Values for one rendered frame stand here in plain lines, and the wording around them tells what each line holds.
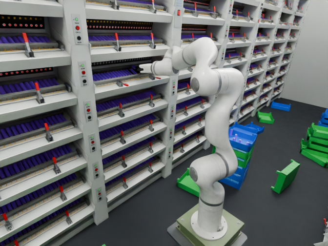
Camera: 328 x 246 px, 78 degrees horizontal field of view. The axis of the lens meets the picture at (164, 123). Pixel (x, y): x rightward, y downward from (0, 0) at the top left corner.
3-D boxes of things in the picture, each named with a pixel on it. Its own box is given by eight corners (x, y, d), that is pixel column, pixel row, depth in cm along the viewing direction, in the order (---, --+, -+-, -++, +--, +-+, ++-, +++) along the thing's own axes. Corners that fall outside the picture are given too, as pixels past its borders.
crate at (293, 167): (294, 180, 196) (285, 175, 201) (300, 163, 187) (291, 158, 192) (279, 194, 179) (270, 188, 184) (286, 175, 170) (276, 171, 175)
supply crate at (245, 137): (255, 142, 178) (257, 134, 175) (249, 152, 163) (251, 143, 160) (222, 132, 194) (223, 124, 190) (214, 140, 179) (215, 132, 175)
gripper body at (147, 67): (161, 61, 126) (149, 61, 133) (150, 62, 119) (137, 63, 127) (163, 73, 128) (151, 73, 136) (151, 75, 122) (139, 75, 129)
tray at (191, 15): (223, 25, 181) (230, 9, 173) (180, 23, 141) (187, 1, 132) (205, 16, 190) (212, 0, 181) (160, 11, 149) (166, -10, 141)
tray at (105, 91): (168, 82, 152) (172, 71, 146) (93, 100, 111) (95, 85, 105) (151, 69, 160) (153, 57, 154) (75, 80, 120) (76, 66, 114)
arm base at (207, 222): (233, 222, 109) (237, 195, 102) (215, 248, 96) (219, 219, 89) (202, 204, 121) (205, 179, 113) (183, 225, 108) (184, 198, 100)
